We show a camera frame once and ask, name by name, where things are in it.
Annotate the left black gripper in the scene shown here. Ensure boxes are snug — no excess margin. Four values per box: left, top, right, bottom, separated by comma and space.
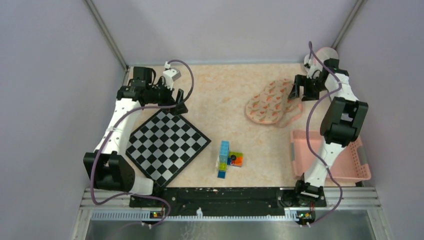
146, 77, 188, 115

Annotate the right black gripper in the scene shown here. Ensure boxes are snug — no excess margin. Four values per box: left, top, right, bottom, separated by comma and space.
288, 74, 328, 102

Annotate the white pink mesh laundry bag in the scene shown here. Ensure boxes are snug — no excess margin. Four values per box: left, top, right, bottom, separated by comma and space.
308, 47, 339, 78

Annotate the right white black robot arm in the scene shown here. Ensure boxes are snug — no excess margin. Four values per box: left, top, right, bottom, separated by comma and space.
288, 58, 369, 207

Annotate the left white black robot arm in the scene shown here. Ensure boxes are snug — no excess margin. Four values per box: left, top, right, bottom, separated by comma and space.
83, 63, 188, 207

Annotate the black white checkerboard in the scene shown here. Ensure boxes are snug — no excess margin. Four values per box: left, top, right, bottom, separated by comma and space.
126, 110, 211, 190

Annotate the colourful toy block stack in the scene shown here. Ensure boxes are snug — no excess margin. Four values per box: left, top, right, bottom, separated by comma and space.
215, 140, 244, 179

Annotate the pink plastic basket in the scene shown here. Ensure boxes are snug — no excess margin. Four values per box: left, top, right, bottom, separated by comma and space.
290, 129, 371, 183

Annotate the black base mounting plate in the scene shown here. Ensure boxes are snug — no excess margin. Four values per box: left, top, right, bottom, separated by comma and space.
129, 187, 327, 217

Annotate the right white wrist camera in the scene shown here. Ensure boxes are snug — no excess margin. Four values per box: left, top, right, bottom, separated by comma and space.
303, 54, 321, 79

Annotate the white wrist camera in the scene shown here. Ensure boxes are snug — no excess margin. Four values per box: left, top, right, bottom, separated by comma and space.
303, 54, 321, 79
162, 61, 182, 90

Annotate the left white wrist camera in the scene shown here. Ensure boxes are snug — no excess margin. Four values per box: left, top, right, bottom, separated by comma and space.
162, 61, 182, 90

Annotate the aluminium frame rail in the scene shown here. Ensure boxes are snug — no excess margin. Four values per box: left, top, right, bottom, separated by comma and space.
80, 187, 382, 222

